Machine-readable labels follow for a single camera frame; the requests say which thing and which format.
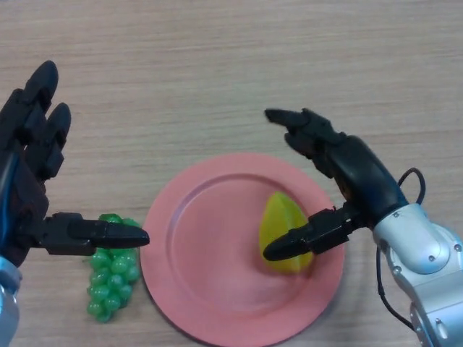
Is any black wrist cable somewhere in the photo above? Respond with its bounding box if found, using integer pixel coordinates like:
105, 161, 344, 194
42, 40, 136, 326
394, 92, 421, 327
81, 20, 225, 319
375, 168, 426, 332

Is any pink round plate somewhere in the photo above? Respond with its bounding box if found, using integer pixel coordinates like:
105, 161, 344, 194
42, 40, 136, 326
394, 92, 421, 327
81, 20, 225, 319
140, 153, 347, 344

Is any green grape bunch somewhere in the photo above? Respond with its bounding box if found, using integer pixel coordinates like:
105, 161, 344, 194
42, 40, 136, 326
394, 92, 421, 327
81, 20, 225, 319
86, 213, 142, 323

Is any yellow starfruit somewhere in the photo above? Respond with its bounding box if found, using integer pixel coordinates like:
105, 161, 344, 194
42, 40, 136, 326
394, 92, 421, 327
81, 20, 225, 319
258, 191, 314, 275

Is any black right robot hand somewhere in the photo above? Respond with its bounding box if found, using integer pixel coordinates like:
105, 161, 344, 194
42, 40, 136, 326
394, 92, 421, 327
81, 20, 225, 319
263, 107, 409, 262

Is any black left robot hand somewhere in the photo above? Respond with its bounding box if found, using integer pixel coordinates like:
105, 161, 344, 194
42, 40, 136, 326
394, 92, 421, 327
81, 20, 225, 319
0, 59, 150, 268

